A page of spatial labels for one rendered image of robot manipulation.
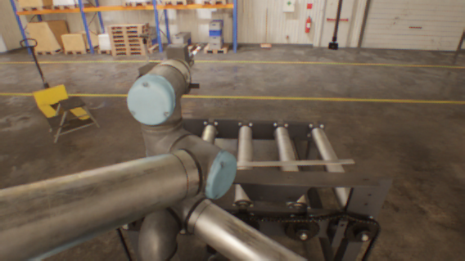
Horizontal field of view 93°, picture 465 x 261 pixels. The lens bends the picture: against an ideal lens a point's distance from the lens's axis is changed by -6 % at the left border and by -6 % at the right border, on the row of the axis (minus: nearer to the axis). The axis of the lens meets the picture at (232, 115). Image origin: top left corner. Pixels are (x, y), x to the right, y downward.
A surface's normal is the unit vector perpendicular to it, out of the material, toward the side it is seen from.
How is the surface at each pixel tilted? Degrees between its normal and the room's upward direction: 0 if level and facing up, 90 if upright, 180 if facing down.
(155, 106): 85
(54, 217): 57
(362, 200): 90
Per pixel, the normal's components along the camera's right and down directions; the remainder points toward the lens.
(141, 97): -0.07, 0.38
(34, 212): 0.65, -0.54
